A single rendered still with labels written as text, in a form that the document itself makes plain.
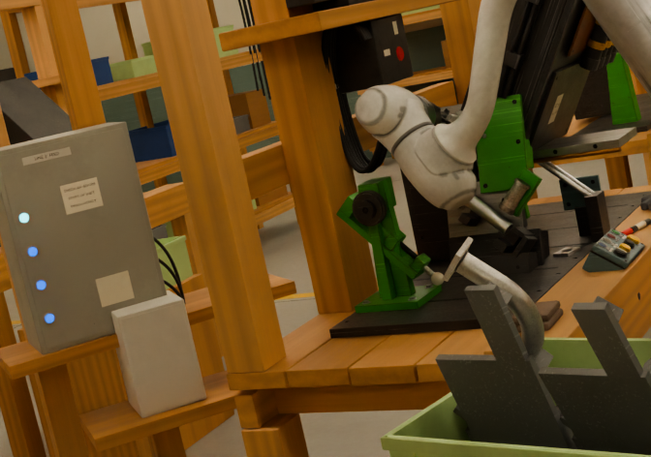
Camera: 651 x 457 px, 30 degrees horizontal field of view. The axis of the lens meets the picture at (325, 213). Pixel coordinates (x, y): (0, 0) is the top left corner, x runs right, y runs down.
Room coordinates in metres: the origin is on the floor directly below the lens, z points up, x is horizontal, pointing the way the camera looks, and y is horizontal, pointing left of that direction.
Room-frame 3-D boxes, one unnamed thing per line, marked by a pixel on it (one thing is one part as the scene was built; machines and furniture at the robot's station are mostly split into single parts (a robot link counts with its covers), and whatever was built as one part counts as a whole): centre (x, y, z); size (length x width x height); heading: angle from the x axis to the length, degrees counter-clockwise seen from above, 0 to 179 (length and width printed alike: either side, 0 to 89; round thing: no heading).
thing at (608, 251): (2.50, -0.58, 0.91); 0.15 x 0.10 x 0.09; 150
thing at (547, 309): (2.16, -0.33, 0.91); 0.10 x 0.08 x 0.03; 151
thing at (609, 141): (2.83, -0.54, 1.11); 0.39 x 0.16 x 0.03; 60
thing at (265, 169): (3.00, -0.10, 1.23); 1.30 x 0.05 x 0.09; 150
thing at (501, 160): (2.72, -0.43, 1.17); 0.13 x 0.12 x 0.20; 150
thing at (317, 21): (2.95, -0.19, 1.52); 0.90 x 0.25 x 0.04; 150
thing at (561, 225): (2.82, -0.41, 0.89); 1.10 x 0.42 x 0.02; 150
